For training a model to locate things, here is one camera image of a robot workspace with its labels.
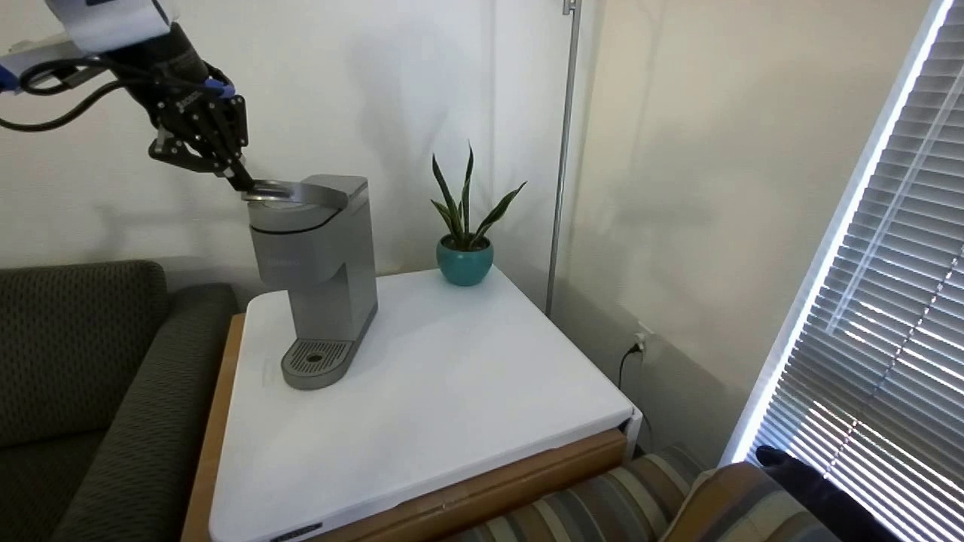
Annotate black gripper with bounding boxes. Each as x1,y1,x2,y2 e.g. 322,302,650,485
148,72,266,197

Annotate grey coffee machine lid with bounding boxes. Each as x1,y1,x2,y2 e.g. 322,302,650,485
244,172,372,224

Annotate grey coffee machine body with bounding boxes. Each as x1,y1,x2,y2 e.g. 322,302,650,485
247,176,382,394

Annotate green snake plant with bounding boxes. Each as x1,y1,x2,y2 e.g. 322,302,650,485
427,143,531,252

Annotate dark green sofa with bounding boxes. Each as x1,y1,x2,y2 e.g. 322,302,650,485
0,258,242,542

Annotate wooden table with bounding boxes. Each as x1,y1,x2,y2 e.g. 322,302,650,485
178,310,632,542

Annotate teal plant pot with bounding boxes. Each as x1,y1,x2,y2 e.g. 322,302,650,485
433,234,497,289

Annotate white plastic board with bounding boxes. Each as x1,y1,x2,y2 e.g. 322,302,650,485
208,266,644,542

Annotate metal lamp pole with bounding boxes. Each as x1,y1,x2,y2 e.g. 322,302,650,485
541,0,588,319

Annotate white window blinds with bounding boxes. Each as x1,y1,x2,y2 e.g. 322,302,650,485
719,0,964,542

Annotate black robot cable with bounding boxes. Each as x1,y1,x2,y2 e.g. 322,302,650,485
0,61,129,134

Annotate wall plug with cable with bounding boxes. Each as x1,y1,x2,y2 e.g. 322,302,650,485
613,329,653,394

